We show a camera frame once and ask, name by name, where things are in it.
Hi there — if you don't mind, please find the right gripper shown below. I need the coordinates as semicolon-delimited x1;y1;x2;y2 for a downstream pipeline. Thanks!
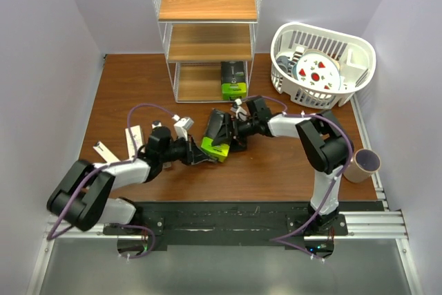
211;113;258;154

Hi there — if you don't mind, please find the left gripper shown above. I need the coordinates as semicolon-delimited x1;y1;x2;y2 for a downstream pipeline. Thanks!
160;133;209;165

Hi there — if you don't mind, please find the black green razor box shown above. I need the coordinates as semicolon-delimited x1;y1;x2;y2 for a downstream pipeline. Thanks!
220;61;247;101
201;109;231;162

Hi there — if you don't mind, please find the narrow silver razor box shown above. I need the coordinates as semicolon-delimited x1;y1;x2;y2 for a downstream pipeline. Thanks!
151;120;173;171

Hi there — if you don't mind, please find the silver box with H logo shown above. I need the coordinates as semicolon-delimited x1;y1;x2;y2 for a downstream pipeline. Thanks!
125;125;144;159

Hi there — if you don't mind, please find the small silver box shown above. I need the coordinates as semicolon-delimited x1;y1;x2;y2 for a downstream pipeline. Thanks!
93;141;120;164

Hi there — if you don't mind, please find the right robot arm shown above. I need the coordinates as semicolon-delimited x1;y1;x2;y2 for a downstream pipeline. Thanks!
201;95;354;236

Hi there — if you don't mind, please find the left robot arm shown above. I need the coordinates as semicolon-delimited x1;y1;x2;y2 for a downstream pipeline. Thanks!
46;126;215;234

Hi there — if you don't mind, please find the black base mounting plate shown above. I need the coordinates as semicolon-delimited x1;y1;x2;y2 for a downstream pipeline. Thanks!
104;202;383;258

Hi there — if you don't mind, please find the grey item in basket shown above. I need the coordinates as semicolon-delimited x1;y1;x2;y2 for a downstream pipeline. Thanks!
276;55;294;76

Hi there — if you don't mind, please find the watermelon pattern plate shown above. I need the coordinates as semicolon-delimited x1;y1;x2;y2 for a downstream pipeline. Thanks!
291;50;342;91

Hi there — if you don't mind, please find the pink ceramic mug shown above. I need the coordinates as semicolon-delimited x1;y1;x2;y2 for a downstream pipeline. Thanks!
343;149;381;183

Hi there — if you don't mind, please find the white plastic dish basket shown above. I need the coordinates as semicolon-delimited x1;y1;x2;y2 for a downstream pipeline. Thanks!
270;22;376;109

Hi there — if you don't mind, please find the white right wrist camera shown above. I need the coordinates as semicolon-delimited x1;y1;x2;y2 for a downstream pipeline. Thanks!
231;98;248;121

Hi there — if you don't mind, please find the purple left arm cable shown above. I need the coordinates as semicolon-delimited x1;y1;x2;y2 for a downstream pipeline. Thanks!
46;102;180;260

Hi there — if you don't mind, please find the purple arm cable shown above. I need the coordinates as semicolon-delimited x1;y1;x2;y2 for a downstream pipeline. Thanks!
257;95;355;258
46;102;180;260

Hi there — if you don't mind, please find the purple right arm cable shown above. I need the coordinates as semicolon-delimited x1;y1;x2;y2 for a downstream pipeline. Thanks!
257;95;355;258

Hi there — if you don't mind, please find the white wire wooden shelf rack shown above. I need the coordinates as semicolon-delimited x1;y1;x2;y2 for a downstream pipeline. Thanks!
152;0;262;103

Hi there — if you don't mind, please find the aluminium frame rail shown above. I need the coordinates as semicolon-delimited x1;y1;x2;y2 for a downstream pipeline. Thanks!
26;97;424;295

